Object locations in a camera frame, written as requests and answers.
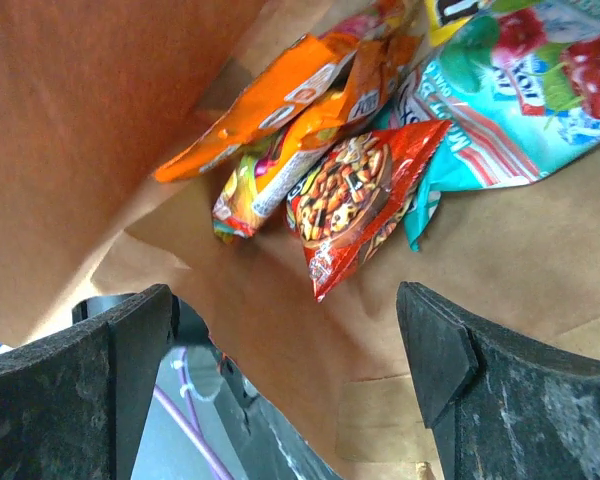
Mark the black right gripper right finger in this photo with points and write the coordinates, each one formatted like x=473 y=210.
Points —
x=500 y=405

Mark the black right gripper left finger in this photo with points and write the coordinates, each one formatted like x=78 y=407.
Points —
x=73 y=405

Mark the red nut mix bag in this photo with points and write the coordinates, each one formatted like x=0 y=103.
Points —
x=351 y=201

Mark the brown red paper bag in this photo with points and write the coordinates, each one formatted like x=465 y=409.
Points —
x=95 y=94

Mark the teal Fox's candy bag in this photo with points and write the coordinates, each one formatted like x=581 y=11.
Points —
x=519 y=84

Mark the orange Fox's fruits candy bag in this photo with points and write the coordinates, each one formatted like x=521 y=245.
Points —
x=316 y=93

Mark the yellow M&M's bag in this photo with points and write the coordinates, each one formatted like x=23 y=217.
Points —
x=446 y=17

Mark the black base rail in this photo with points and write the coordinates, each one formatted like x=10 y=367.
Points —
x=280 y=440

